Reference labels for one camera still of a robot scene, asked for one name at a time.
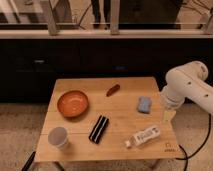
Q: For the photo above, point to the clear plastic bottle white label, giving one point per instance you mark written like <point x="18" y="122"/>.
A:
<point x="141" y="137"/>

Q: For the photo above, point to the wooden table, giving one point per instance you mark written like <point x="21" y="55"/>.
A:
<point x="118" y="108"/>

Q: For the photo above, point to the dark cabinet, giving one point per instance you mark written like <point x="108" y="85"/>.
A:
<point x="30" y="67"/>

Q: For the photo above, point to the black white striped block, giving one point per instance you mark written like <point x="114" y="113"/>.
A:
<point x="98" y="129"/>

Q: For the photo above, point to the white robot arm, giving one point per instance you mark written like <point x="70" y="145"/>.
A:
<point x="187" y="81"/>

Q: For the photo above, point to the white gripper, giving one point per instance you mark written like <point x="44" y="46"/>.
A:
<point x="172" y="100"/>

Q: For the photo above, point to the blue sponge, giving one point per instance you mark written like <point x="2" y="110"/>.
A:
<point x="144" y="105"/>

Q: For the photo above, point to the orange ceramic bowl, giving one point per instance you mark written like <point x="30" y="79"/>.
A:
<point x="72" y="103"/>

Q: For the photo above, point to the black table leg bar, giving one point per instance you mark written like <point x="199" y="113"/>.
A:
<point x="29" y="162"/>

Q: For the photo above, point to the red sausage toy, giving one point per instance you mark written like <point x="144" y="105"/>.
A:
<point x="112" y="90"/>

